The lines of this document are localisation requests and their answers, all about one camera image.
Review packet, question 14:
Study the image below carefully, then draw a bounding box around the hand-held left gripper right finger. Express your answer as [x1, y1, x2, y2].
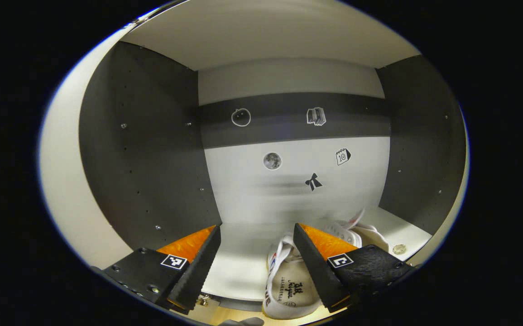
[293, 223, 415, 314]

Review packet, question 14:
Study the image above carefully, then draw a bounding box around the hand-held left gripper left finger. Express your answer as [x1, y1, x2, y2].
[101, 225, 222, 313]

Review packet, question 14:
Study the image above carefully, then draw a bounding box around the white sneaker shoe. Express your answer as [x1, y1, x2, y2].
[322, 208, 391, 254]
[263, 233, 334, 320]

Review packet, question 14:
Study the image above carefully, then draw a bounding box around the grey shoe cabinet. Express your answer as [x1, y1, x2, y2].
[39, 0, 470, 324]

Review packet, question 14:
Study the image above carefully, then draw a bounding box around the grey cabinet door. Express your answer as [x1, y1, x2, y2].
[39, 27, 135, 270]
[408, 109, 470, 268]

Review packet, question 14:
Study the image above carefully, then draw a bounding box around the white cabinet shelf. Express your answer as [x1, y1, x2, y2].
[120, 0, 421, 71]
[200, 206, 433, 302]

